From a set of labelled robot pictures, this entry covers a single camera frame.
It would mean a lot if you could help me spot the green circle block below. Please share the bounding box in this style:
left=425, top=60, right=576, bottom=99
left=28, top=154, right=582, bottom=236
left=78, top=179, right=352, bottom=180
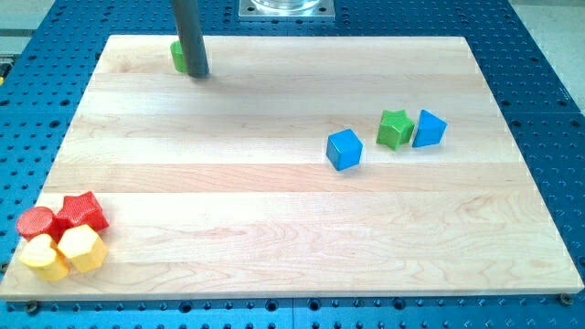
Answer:
left=170, top=40, right=187, bottom=73

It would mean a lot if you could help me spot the wooden board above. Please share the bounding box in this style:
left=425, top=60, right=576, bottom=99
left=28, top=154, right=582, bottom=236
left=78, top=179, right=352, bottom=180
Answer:
left=1, top=35, right=583, bottom=301

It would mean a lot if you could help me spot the red circle block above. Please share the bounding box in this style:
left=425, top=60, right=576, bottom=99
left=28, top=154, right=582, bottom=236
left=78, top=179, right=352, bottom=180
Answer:
left=16, top=207, right=62, bottom=241

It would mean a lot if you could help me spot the blue cube block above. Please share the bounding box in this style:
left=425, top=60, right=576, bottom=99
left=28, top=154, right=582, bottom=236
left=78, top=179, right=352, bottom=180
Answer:
left=325, top=129, right=363, bottom=171

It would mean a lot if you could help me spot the green star block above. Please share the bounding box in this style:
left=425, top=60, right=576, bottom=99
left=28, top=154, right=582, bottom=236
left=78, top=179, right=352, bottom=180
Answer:
left=376, top=110, right=415, bottom=151

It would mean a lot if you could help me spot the blue triangle block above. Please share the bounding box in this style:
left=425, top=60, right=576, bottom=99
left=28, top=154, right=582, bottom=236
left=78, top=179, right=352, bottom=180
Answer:
left=412, top=110, right=448, bottom=147

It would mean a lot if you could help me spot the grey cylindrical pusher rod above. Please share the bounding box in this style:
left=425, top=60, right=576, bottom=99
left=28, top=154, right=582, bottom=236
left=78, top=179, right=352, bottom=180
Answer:
left=170, top=0, right=209, bottom=79

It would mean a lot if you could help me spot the red star block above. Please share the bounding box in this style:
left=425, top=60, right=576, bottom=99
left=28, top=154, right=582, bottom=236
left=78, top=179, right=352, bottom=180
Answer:
left=55, top=191, right=110, bottom=232

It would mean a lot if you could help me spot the yellow hexagon block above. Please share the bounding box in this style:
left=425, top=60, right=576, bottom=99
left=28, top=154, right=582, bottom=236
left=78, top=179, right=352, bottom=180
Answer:
left=58, top=225, right=108, bottom=272

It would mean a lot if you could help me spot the yellow heart block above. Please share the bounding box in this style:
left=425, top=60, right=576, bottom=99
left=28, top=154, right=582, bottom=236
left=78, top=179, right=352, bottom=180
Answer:
left=18, top=234, right=69, bottom=281

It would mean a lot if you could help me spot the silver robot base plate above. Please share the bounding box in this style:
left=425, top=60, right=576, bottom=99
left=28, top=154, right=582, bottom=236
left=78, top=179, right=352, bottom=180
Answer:
left=238, top=0, right=335, bottom=22

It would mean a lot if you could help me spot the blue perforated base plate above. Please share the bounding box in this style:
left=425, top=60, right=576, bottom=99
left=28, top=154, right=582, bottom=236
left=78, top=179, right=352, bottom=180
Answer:
left=1, top=1, right=584, bottom=328

